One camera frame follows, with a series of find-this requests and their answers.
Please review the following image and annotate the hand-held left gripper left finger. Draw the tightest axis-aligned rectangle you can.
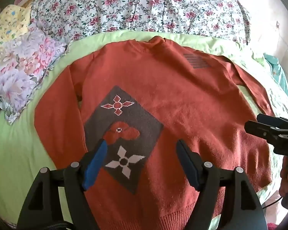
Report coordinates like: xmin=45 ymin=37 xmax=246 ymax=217
xmin=16 ymin=139 xmax=109 ymax=230

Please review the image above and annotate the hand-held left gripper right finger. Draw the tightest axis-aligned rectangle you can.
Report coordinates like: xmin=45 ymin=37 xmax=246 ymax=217
xmin=176 ymin=139 xmax=271 ymax=230

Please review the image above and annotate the light green bed sheet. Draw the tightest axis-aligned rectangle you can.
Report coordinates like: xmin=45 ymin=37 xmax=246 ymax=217
xmin=0 ymin=30 xmax=288 ymax=228

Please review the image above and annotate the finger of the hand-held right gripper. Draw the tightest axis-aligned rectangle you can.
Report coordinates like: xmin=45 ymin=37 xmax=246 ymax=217
xmin=245 ymin=120 xmax=282 ymax=145
xmin=256 ymin=113 xmax=288 ymax=132

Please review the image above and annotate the black cable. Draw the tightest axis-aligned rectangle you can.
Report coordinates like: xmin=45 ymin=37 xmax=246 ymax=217
xmin=262 ymin=196 xmax=283 ymax=208

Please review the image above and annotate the red knit sweater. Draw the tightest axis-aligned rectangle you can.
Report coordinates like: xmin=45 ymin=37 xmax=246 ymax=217
xmin=34 ymin=36 xmax=276 ymax=230

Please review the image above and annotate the yellow floral pillow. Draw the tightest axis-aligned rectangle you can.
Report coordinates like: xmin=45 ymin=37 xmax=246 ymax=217
xmin=0 ymin=4 xmax=32 ymax=56

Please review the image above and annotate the teal cloth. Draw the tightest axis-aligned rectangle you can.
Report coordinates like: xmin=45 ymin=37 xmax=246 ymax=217
xmin=263 ymin=53 xmax=288 ymax=102

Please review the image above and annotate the white rose print quilt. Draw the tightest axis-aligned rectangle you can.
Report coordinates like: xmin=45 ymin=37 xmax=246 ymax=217
xmin=30 ymin=0 xmax=252 ymax=45

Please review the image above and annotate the pastel floral ruffled pillow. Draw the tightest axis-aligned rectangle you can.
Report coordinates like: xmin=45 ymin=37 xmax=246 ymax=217
xmin=0 ymin=20 xmax=68 ymax=125

